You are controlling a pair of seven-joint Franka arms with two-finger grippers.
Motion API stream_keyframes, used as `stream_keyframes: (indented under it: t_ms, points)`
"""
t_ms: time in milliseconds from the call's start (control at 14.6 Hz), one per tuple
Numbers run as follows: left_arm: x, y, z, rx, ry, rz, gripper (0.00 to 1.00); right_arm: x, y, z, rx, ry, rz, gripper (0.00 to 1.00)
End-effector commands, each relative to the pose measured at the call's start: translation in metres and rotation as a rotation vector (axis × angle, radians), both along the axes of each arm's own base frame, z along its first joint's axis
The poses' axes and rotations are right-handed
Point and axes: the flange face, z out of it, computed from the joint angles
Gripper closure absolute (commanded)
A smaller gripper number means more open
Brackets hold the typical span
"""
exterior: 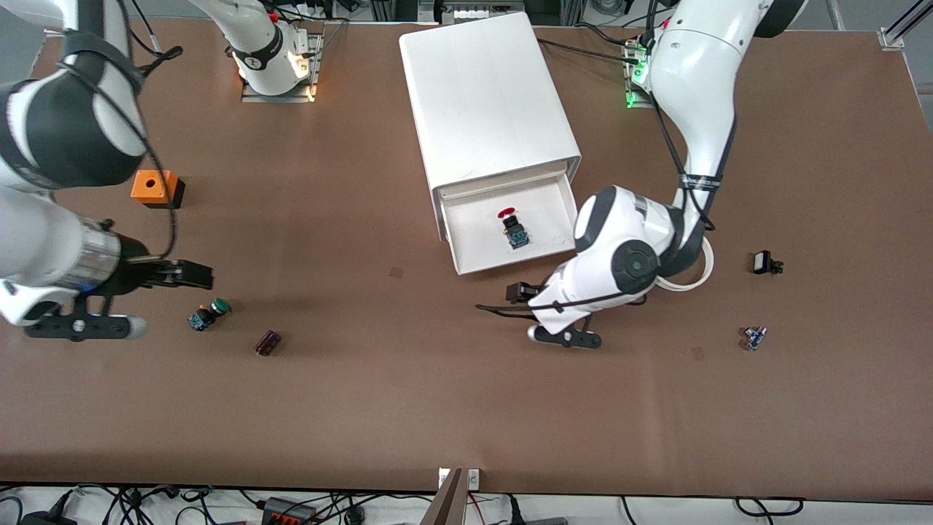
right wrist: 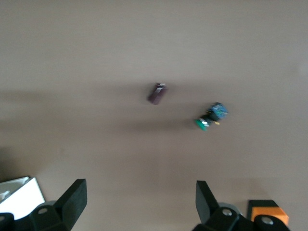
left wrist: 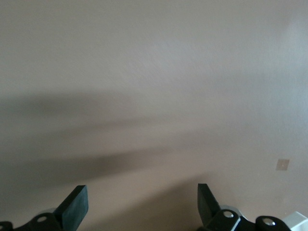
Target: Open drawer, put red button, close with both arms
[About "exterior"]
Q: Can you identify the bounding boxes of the red push button switch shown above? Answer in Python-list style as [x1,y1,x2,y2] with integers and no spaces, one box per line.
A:
[497,208,532,250]

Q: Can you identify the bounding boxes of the white plastic drawer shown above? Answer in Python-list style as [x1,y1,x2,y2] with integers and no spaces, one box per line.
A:
[436,171,582,276]

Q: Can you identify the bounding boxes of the white plastic drawer cabinet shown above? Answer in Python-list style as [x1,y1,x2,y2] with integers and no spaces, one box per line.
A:
[399,11,583,243]

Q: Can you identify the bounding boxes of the white curved plastic strip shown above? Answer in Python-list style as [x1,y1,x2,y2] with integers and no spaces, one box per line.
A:
[656,237,715,294]

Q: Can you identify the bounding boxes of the black power strip red switches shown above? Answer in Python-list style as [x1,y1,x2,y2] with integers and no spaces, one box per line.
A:
[261,497,319,525]

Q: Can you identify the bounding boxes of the grey metal terminal unit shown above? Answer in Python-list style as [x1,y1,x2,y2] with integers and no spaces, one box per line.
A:
[436,0,527,23]

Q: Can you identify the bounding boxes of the green push button switch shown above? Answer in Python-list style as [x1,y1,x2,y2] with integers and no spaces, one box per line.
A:
[187,297,231,333]

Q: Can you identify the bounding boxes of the orange button enclosure box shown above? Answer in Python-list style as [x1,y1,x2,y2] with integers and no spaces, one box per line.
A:
[131,169,186,210]

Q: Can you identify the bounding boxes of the wooden post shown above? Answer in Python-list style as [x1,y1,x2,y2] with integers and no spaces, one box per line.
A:
[419,468,467,525]

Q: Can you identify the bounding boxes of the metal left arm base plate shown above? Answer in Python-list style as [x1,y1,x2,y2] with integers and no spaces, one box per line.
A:
[625,40,657,110]

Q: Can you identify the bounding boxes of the thick black table cable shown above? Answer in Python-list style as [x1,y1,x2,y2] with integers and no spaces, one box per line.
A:
[539,39,646,65]

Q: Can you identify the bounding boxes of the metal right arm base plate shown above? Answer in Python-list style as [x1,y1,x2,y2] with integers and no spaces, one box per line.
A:
[241,33,323,104]

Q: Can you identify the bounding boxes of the thin black table cable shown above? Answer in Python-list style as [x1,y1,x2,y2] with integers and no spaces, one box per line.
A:
[576,22,657,48]

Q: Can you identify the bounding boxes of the black looped cable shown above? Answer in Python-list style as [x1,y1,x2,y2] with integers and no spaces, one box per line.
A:
[735,496,805,518]

